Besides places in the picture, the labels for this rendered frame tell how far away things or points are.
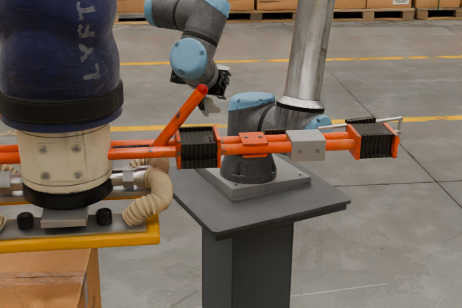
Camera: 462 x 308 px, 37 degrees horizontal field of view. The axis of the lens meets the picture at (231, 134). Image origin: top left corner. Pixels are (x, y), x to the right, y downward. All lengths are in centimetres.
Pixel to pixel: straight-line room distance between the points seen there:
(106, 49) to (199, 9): 49
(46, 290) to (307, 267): 202
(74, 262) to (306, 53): 95
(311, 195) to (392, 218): 161
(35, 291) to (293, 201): 102
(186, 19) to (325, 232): 211
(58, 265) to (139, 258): 185
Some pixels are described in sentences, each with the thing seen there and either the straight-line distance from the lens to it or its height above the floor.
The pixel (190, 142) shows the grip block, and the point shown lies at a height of 124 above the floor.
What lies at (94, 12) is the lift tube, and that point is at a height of 150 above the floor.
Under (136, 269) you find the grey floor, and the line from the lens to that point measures 327.
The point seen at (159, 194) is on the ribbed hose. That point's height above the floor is 117.
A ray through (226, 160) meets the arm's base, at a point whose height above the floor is 85.
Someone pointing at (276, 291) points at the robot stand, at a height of 38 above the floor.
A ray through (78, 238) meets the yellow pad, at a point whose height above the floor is 111.
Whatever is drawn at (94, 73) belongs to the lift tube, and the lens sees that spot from 119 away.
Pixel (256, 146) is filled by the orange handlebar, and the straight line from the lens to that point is 132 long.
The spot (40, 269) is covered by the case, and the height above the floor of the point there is 95.
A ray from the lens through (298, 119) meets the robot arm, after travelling 205.
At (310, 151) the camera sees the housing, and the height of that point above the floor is 122.
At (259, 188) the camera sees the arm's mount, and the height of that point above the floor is 78.
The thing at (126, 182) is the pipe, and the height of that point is 116.
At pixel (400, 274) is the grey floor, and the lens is 332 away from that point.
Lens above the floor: 172
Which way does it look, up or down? 21 degrees down
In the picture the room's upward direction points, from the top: 1 degrees clockwise
